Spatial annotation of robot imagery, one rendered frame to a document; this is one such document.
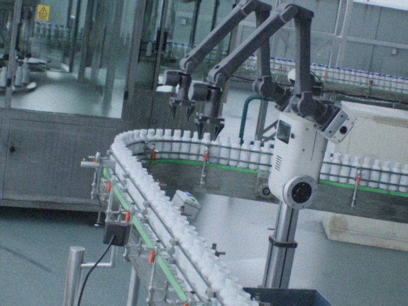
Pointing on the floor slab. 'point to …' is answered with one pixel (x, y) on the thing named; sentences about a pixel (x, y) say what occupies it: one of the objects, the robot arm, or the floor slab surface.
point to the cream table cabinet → (401, 229)
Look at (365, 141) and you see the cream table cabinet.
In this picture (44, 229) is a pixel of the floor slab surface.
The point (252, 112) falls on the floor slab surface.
